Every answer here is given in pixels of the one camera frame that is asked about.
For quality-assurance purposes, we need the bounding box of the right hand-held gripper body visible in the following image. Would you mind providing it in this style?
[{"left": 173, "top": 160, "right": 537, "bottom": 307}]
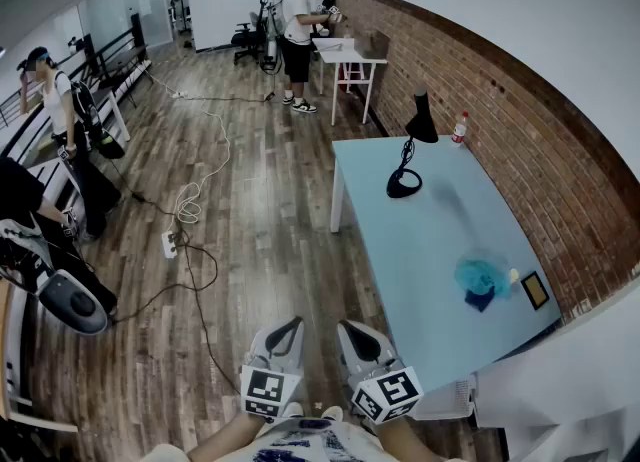
[{"left": 343, "top": 355, "right": 425, "bottom": 425}]

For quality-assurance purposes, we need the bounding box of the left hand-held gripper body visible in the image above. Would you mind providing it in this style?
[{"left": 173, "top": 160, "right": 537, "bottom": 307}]
[{"left": 240, "top": 347, "right": 304, "bottom": 424}]

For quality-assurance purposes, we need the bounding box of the black desk lamp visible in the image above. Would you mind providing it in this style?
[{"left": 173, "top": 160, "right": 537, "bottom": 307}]
[{"left": 385, "top": 87, "right": 440, "bottom": 200}]

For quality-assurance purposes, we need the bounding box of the person's left forearm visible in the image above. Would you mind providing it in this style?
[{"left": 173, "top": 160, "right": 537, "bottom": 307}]
[{"left": 187, "top": 412, "right": 271, "bottom": 462}]

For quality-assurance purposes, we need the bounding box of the person's right forearm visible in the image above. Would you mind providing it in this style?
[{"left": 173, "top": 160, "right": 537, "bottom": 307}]
[{"left": 374, "top": 417, "right": 446, "bottom": 462}]

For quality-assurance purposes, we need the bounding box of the white perforated box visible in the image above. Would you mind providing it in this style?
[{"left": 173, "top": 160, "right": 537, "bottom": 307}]
[{"left": 414, "top": 374, "right": 479, "bottom": 421}]

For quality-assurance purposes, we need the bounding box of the person's white printed shirt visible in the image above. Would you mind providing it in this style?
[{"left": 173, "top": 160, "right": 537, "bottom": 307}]
[{"left": 214, "top": 417, "right": 401, "bottom": 462}]

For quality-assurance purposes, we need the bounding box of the dark blue cloth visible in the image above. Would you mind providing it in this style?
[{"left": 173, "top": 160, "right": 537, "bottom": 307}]
[{"left": 464, "top": 287, "right": 496, "bottom": 314}]

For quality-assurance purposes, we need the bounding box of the blue crumpled cloth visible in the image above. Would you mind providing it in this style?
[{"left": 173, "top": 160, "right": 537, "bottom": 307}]
[{"left": 453, "top": 248, "right": 514, "bottom": 301}]

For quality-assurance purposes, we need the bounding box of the large white power strip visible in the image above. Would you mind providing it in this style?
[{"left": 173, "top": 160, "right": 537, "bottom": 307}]
[{"left": 160, "top": 229, "right": 180, "bottom": 259}]

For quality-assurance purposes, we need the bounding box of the clear bottle red label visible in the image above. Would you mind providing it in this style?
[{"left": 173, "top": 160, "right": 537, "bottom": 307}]
[{"left": 451, "top": 110, "right": 470, "bottom": 145}]

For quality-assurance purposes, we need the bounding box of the red stool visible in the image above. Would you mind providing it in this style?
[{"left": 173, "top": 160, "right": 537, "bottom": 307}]
[{"left": 337, "top": 60, "right": 364, "bottom": 94}]

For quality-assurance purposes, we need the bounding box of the white side table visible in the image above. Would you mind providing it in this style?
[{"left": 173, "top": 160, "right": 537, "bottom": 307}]
[{"left": 312, "top": 37, "right": 389, "bottom": 126}]

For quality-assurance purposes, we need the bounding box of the grey box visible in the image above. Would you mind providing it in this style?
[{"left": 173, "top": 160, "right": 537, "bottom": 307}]
[{"left": 354, "top": 29, "right": 391, "bottom": 61}]

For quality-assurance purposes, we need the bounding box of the white and black equipment stand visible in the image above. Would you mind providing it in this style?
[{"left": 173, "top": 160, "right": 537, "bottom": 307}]
[{"left": 257, "top": 0, "right": 284, "bottom": 76}]

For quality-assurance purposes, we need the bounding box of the black office chair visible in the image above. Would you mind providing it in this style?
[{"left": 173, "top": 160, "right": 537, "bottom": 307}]
[{"left": 230, "top": 12, "right": 266, "bottom": 66}]

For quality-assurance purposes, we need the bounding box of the black table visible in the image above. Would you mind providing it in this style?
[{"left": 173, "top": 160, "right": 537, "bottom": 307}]
[{"left": 94, "top": 44, "right": 154, "bottom": 96}]

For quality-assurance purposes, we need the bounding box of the black stair railing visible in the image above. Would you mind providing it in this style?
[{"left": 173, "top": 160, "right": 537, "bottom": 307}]
[{"left": 0, "top": 12, "right": 151, "bottom": 161}]

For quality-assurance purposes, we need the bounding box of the small black picture frame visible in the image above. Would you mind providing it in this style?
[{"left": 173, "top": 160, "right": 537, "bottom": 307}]
[{"left": 519, "top": 271, "right": 551, "bottom": 311}]

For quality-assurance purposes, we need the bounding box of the white cable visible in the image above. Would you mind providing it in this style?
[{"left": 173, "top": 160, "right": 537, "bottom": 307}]
[{"left": 149, "top": 74, "right": 232, "bottom": 231}]

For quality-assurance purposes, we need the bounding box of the thin black floor cable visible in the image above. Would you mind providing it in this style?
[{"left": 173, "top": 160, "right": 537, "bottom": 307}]
[{"left": 184, "top": 91, "right": 276, "bottom": 104}]

